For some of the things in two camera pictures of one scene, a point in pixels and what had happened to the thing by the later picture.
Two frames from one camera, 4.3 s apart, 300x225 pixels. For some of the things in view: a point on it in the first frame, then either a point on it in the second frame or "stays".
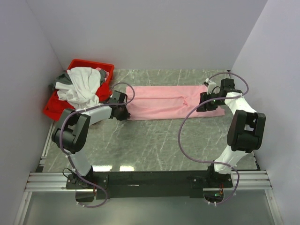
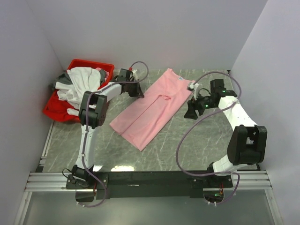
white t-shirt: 82,93 stays
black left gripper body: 123,113 to 132,89
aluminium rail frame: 48,179 stays
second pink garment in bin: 107,72 stays
